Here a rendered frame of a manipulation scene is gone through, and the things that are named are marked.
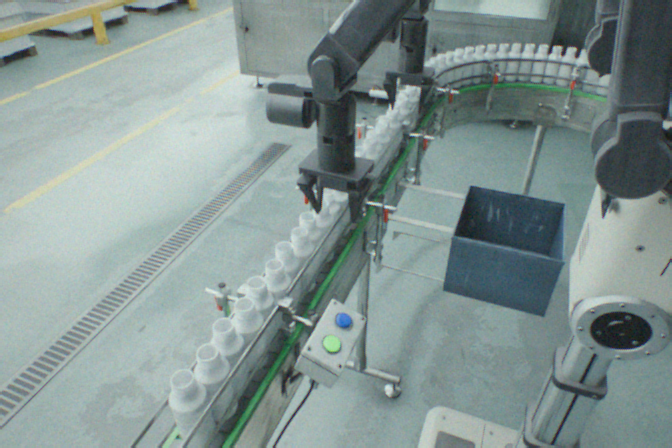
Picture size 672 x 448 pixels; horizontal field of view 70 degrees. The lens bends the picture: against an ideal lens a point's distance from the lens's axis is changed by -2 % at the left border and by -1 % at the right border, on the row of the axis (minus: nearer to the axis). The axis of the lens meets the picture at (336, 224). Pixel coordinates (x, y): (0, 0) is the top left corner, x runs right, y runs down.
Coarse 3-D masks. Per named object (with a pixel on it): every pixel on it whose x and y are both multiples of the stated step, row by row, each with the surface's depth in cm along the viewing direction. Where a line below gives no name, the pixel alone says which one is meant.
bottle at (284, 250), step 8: (280, 248) 104; (288, 248) 105; (280, 256) 102; (288, 256) 102; (288, 264) 103; (296, 264) 104; (288, 272) 103; (296, 272) 104; (296, 288) 107; (296, 296) 108
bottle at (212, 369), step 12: (204, 348) 81; (216, 348) 81; (204, 360) 79; (216, 360) 80; (204, 372) 80; (216, 372) 81; (228, 372) 82; (204, 384) 81; (216, 384) 81; (228, 396) 85; (216, 408) 85; (216, 420) 87
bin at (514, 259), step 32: (448, 192) 163; (480, 192) 163; (512, 192) 159; (416, 224) 148; (480, 224) 170; (512, 224) 165; (544, 224) 161; (480, 256) 141; (512, 256) 136; (544, 256) 133; (448, 288) 152; (480, 288) 147; (512, 288) 143; (544, 288) 138
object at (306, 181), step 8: (304, 176) 75; (312, 176) 75; (296, 184) 75; (304, 184) 74; (312, 184) 75; (304, 192) 76; (312, 192) 76; (320, 192) 79; (312, 200) 77; (320, 200) 79; (320, 208) 80
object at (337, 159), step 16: (320, 144) 70; (336, 144) 68; (352, 144) 70; (304, 160) 74; (320, 160) 71; (336, 160) 70; (352, 160) 71; (368, 160) 74; (336, 176) 71; (352, 176) 70
